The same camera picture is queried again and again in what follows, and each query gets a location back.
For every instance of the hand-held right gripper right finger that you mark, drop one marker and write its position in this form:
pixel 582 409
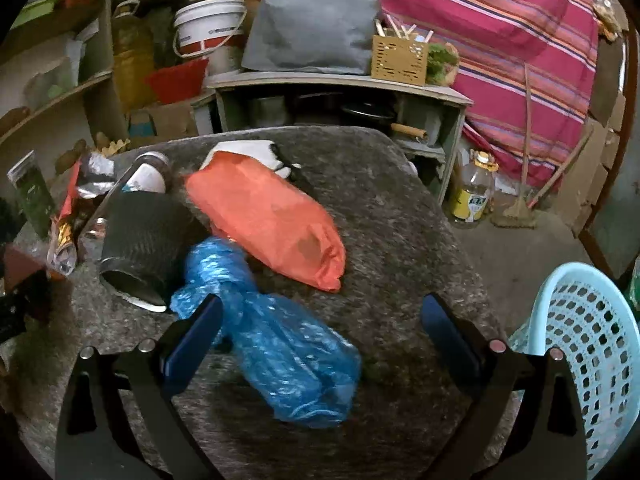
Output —
pixel 445 330

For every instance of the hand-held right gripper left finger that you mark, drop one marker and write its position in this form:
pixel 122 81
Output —
pixel 192 340

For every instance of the blue plastic bag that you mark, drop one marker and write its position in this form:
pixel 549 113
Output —
pixel 290 350

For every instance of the light blue plastic basket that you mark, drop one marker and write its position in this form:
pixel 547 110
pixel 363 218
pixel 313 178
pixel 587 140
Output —
pixel 590 320

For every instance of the orange plastic bag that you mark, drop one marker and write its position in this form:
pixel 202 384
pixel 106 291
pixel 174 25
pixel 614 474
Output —
pixel 270 215

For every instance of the white face mask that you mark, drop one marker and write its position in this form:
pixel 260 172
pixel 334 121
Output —
pixel 245 149

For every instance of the red foil snack wrapper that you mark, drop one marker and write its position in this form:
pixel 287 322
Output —
pixel 65 240

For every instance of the grey felt table cover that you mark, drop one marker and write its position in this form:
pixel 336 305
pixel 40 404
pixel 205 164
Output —
pixel 400 240

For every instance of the dark green container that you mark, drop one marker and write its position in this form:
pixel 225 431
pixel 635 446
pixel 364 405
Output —
pixel 32 195

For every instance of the black ribbed paper cup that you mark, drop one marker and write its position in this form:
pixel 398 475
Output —
pixel 145 240

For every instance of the clear oil bottle yellow label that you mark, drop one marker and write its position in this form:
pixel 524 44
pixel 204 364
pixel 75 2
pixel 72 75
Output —
pixel 472 200

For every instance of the straw broom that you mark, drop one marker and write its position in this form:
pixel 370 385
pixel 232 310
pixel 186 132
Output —
pixel 515 212

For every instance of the silver foil wrapper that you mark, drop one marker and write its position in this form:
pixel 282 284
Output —
pixel 95 175

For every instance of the white bottle brown cap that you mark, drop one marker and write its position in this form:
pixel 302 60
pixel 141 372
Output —
pixel 147 177

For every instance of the wooden stick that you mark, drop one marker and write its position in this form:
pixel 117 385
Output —
pixel 560 165

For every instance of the brown cardboard box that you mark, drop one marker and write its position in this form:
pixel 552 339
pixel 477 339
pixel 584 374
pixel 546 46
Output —
pixel 165 120

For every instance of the wooden shelf rack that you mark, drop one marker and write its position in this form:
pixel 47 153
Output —
pixel 95 80

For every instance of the stack of flattened cardboard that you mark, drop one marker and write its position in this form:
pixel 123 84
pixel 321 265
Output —
pixel 595 150

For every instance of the red plastic basin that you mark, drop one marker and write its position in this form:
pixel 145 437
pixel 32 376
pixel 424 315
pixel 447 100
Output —
pixel 175 80

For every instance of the green leafy vegetables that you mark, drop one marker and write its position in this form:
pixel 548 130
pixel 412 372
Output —
pixel 442 62

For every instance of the woven tan box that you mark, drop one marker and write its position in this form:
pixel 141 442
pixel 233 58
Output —
pixel 397 62

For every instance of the yellow oil jug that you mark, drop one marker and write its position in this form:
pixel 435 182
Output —
pixel 132 50

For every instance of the grey wooden cabinet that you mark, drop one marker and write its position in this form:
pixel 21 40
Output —
pixel 325 80

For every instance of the red striped cloth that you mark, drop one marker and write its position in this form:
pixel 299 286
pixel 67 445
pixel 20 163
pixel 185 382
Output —
pixel 475 35

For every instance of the bunch of wooden chopsticks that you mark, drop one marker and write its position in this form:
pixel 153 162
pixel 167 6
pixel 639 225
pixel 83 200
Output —
pixel 400 30

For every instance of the white plastic bucket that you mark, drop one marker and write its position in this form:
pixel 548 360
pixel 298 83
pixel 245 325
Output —
pixel 205 25

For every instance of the grey fabric bag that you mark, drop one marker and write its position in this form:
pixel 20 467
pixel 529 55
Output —
pixel 310 25

